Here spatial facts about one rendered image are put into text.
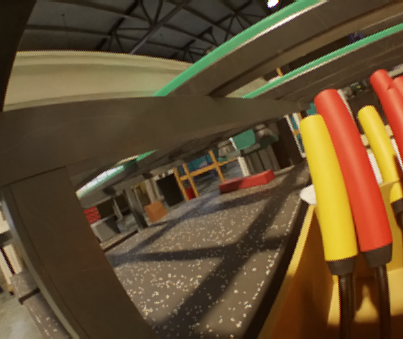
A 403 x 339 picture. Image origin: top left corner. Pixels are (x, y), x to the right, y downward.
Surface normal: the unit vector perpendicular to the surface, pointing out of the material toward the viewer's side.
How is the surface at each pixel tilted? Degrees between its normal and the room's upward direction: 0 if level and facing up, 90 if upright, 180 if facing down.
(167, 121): 90
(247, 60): 90
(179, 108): 90
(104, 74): 90
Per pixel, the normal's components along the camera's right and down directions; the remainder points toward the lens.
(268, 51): -0.52, 0.26
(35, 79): 0.74, -0.30
